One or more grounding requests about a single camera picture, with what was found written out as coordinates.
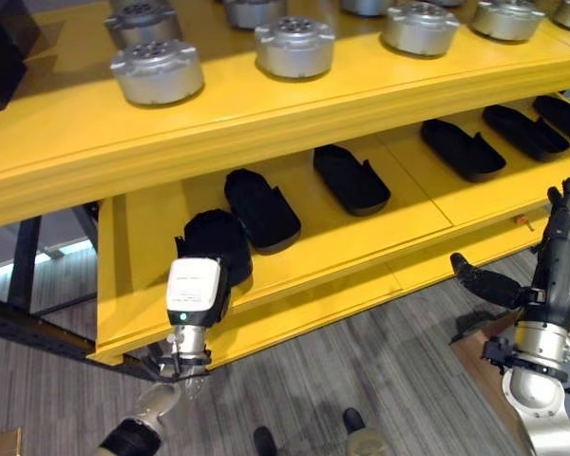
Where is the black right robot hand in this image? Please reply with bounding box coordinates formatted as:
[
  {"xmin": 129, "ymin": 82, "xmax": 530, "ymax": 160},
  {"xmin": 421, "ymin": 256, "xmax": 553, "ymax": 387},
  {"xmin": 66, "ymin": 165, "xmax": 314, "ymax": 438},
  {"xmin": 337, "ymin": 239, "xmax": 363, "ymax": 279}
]
[{"xmin": 449, "ymin": 177, "xmax": 570, "ymax": 334}]

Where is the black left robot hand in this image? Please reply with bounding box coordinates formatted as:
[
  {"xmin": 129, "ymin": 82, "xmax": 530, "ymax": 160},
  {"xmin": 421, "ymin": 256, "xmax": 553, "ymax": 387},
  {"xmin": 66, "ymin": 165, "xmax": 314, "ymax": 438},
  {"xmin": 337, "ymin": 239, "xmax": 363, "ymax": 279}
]
[{"xmin": 164, "ymin": 234, "xmax": 234, "ymax": 329}]

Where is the black sole-shaped part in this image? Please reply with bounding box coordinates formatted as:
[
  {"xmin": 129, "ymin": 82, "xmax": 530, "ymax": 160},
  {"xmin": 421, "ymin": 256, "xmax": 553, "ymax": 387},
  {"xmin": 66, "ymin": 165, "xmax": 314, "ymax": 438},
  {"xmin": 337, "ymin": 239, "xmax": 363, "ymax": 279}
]
[
  {"xmin": 223, "ymin": 167, "xmax": 302, "ymax": 255},
  {"xmin": 173, "ymin": 207, "xmax": 255, "ymax": 289},
  {"xmin": 532, "ymin": 94, "xmax": 570, "ymax": 149},
  {"xmin": 419, "ymin": 118, "xmax": 507, "ymax": 184},
  {"xmin": 482, "ymin": 104, "xmax": 570, "ymax": 163},
  {"xmin": 312, "ymin": 143, "xmax": 392, "ymax": 218}
]

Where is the brown cardboard box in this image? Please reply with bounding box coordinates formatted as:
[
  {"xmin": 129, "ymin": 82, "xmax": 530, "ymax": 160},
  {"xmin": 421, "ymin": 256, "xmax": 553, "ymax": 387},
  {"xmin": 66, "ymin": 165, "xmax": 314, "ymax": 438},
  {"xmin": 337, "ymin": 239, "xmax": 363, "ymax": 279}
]
[{"xmin": 448, "ymin": 311, "xmax": 526, "ymax": 431}]

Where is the yellow shelf board with soles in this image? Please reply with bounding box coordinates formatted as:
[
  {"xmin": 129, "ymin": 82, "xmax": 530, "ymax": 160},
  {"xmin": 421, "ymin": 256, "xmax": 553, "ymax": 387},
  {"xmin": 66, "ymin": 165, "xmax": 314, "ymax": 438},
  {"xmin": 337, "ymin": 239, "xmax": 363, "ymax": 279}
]
[{"xmin": 87, "ymin": 92, "xmax": 570, "ymax": 376}]

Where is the black box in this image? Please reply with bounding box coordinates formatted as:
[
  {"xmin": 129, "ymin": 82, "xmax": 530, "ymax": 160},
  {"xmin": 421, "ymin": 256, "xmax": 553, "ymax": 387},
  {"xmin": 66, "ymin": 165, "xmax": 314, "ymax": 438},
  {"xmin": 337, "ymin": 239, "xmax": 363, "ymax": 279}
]
[{"xmin": 0, "ymin": 9, "xmax": 43, "ymax": 117}]

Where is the dark left robot foot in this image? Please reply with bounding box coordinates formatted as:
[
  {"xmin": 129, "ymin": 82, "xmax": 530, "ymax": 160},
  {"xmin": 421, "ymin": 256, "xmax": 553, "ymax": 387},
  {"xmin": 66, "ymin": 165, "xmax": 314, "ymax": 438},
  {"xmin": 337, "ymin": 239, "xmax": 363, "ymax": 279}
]
[{"xmin": 252, "ymin": 425, "xmax": 277, "ymax": 456}]

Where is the dark robot foot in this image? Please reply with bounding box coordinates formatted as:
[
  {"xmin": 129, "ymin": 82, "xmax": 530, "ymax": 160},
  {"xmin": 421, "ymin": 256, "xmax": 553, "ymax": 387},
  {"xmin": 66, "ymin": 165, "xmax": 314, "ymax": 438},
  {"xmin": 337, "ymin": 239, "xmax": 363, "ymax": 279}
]
[
  {"xmin": 342, "ymin": 407, "xmax": 368, "ymax": 436},
  {"xmin": 252, "ymin": 425, "xmax": 277, "ymax": 456}
]

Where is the dark right robot foot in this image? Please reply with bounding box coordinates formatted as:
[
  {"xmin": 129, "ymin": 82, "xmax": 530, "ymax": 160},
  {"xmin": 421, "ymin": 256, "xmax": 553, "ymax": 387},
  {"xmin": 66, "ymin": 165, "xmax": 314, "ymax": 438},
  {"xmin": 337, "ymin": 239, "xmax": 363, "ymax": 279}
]
[{"xmin": 342, "ymin": 407, "xmax": 368, "ymax": 436}]

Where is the silver right robot leg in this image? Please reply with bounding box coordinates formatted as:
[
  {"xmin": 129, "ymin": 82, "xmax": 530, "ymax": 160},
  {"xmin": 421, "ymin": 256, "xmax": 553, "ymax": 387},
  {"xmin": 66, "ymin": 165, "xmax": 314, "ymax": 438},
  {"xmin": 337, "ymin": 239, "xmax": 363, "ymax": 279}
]
[{"xmin": 345, "ymin": 426, "xmax": 396, "ymax": 456}]

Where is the small cardboard piece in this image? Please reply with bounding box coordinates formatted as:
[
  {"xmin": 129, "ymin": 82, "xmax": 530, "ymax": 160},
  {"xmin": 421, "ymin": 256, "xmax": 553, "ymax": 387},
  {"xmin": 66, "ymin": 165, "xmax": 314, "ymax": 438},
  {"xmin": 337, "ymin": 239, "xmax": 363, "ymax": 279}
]
[{"xmin": 0, "ymin": 427, "xmax": 24, "ymax": 456}]

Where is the black metal shelf frame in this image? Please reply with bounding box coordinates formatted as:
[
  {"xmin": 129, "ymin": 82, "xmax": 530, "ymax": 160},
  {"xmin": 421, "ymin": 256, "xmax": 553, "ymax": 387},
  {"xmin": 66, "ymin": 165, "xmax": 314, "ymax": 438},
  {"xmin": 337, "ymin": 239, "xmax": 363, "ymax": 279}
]
[{"xmin": 0, "ymin": 201, "xmax": 172, "ymax": 384}]

